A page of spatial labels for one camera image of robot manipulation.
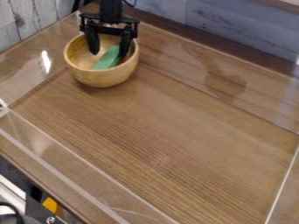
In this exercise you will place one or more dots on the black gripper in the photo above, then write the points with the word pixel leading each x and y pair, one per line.
pixel 108 21

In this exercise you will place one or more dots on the green rectangular block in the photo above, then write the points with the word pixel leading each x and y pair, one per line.
pixel 110 59

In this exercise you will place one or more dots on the brown wooden bowl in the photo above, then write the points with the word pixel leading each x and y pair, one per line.
pixel 80 61

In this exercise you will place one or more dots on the yellow label block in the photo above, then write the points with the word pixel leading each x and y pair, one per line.
pixel 51 205

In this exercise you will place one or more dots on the black device with screw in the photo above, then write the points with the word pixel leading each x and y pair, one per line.
pixel 44 216

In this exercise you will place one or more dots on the clear acrylic tray wall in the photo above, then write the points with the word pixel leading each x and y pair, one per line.
pixel 82 188

